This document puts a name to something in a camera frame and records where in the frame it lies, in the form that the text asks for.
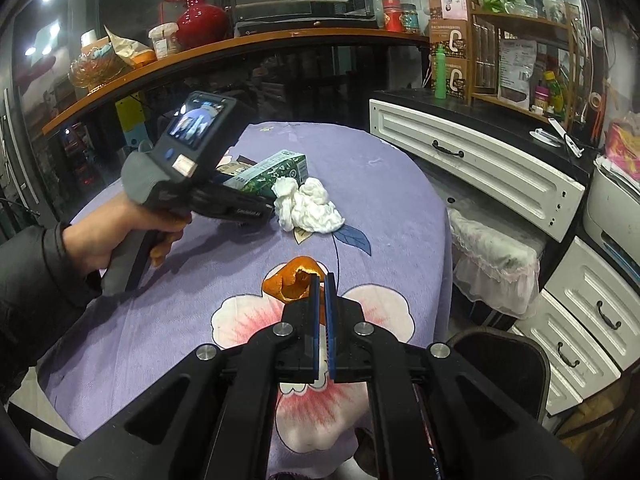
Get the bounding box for white printer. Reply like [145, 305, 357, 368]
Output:
[582, 160, 640, 281]

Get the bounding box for person's left hand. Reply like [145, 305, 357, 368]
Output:
[62, 195, 193, 281]

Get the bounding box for chair with lace cover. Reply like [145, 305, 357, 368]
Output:
[447, 207, 543, 318]

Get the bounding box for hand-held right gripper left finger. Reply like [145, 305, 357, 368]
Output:
[56, 272, 322, 480]

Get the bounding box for red tin canister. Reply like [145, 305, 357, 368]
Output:
[382, 0, 403, 33]

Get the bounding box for green drink carton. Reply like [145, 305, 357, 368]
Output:
[220, 150, 308, 198]

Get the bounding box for small dark jar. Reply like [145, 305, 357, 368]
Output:
[400, 3, 420, 35]

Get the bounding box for crumpled paper bag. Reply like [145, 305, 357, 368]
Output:
[104, 25, 157, 68]

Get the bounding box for orange peel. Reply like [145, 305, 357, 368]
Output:
[262, 256, 337, 326]

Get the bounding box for plastic bag with red contents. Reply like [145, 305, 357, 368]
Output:
[605, 112, 640, 183]

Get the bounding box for white handheld device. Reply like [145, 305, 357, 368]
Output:
[530, 117, 583, 158]

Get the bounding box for long white drawer cabinet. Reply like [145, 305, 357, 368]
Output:
[369, 91, 596, 243]

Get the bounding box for wooden shelf rack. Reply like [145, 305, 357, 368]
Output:
[470, 5, 583, 121]

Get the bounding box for labelled food packet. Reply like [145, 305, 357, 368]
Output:
[497, 40, 538, 108]

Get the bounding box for crumpled white tissue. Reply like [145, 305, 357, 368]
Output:
[272, 176, 346, 235]

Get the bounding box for red ceramic vase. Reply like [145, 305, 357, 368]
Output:
[165, 0, 231, 51]

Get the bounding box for purple floral tablecloth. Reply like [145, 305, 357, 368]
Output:
[37, 121, 453, 480]

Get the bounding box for yellow bottle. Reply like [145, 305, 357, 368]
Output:
[542, 71, 558, 111]

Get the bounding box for person's left forearm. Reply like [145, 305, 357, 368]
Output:
[0, 222, 103, 401]

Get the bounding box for wooden-edged glass counter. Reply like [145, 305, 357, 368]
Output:
[42, 27, 431, 136]

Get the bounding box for amber glass bowl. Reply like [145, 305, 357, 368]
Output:
[68, 42, 128, 93]

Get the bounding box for stacked cardboard boxes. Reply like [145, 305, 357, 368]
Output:
[429, 0, 473, 103]

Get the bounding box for green bottle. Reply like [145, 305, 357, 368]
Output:
[434, 43, 449, 100]

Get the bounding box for white drawer unit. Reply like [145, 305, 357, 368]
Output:
[510, 235, 640, 416]

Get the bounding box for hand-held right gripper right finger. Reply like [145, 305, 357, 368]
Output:
[325, 272, 586, 480]

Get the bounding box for black chair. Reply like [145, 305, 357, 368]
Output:
[445, 327, 551, 426]

